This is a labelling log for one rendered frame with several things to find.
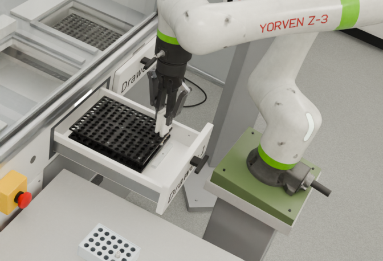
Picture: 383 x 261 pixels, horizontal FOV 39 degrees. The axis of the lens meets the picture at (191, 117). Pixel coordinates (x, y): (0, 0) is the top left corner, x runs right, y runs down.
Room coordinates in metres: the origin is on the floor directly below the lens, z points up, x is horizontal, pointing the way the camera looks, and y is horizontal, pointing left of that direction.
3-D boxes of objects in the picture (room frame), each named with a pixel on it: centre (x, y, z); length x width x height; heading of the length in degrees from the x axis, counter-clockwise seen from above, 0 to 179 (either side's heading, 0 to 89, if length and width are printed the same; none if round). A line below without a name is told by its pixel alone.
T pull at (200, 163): (1.04, -0.05, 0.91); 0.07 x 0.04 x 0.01; 165
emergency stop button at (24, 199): (0.79, 0.32, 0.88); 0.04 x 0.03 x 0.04; 165
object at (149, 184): (1.10, 0.18, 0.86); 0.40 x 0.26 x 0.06; 75
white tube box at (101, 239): (0.79, 0.10, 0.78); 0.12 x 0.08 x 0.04; 72
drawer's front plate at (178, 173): (1.04, -0.02, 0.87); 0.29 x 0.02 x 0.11; 165
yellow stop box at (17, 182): (0.80, 0.35, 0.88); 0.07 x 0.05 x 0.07; 165
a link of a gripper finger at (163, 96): (1.12, 0.09, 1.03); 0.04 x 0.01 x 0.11; 153
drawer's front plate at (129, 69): (1.43, 0.21, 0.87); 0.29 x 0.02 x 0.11; 165
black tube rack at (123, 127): (1.09, 0.17, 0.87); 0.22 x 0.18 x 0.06; 75
